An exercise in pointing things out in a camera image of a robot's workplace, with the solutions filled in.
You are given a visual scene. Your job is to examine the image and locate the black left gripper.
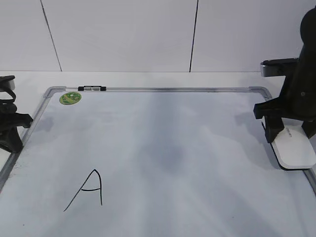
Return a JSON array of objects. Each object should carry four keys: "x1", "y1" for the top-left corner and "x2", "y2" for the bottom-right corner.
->
[{"x1": 0, "y1": 99, "x2": 33, "y2": 153}]

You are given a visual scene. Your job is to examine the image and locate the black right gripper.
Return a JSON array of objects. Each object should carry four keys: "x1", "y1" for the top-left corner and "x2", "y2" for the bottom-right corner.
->
[{"x1": 254, "y1": 46, "x2": 316, "y2": 143}]

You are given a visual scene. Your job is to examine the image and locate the white whiteboard eraser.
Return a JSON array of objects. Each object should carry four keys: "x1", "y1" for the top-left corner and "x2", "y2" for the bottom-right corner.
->
[{"x1": 271, "y1": 118, "x2": 316, "y2": 170}]

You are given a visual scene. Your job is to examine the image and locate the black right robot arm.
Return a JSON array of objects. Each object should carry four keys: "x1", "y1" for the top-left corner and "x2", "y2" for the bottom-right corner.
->
[{"x1": 253, "y1": 8, "x2": 316, "y2": 143}]

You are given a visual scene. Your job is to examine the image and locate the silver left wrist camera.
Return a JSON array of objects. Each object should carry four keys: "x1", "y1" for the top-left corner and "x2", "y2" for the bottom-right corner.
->
[{"x1": 0, "y1": 75, "x2": 15, "y2": 92}]

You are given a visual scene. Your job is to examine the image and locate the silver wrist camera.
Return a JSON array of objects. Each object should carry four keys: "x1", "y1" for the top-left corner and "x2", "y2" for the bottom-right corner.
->
[
  {"x1": 0, "y1": 75, "x2": 15, "y2": 92},
  {"x1": 260, "y1": 58, "x2": 298, "y2": 77}
]

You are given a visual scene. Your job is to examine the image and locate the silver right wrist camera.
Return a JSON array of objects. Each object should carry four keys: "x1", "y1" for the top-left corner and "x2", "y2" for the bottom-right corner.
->
[{"x1": 260, "y1": 58, "x2": 298, "y2": 77}]

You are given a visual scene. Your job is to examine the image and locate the white whiteboard with grey frame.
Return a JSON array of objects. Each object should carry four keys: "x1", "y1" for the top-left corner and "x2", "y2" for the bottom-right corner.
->
[{"x1": 0, "y1": 87, "x2": 316, "y2": 237}]

